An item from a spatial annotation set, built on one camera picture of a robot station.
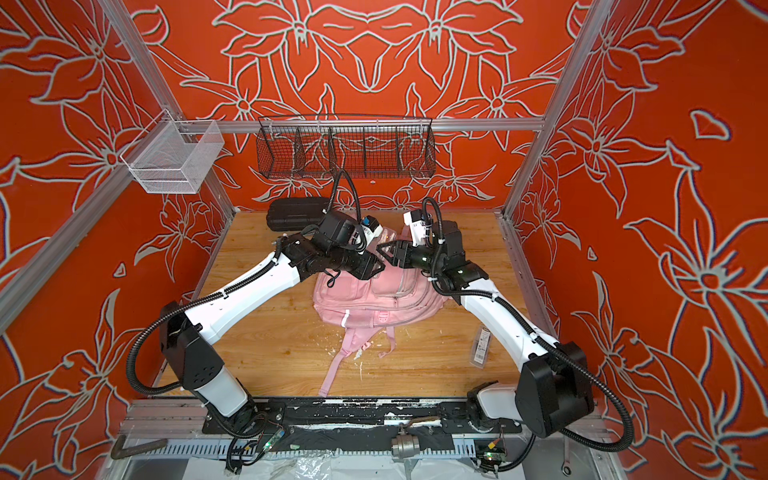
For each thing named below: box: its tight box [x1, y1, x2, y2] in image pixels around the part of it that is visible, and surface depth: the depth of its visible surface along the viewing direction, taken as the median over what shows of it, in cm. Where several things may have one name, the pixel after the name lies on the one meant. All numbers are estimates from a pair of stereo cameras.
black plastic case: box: [267, 198, 330, 232], surface depth 116 cm
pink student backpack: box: [312, 262, 449, 397], surface depth 87 cm
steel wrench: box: [561, 447, 573, 477], surface depth 68 cm
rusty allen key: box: [110, 434, 169, 460], surface depth 71 cm
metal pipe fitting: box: [391, 434, 420, 459], surface depth 68 cm
